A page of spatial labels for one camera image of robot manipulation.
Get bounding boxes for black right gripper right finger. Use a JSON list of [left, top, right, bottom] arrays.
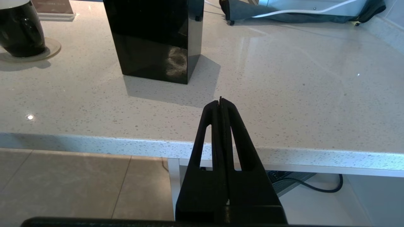
[[221, 97, 288, 223]]

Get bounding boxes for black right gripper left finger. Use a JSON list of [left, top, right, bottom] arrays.
[[175, 100, 229, 222]]

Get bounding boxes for white counter cabinet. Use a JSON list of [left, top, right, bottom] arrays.
[[167, 158, 404, 227]]

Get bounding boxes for black tissue box white lid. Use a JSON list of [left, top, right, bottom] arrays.
[[103, 0, 205, 85]]

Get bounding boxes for dark grey cloth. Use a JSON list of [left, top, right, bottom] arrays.
[[219, 0, 387, 26]]

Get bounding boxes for silver microwave oven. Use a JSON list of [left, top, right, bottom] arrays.
[[257, 0, 368, 15]]

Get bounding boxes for round beige coaster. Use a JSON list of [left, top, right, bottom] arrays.
[[0, 37, 62, 62]]

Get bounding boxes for QR code sign stand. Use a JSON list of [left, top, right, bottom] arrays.
[[32, 0, 76, 22]]

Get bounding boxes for black mug white inside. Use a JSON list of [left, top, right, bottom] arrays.
[[0, 0, 47, 58]]

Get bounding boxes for black cable under counter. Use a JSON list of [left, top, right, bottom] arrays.
[[268, 172, 344, 193]]

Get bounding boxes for white cable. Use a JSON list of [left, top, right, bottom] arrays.
[[252, 0, 363, 18]]

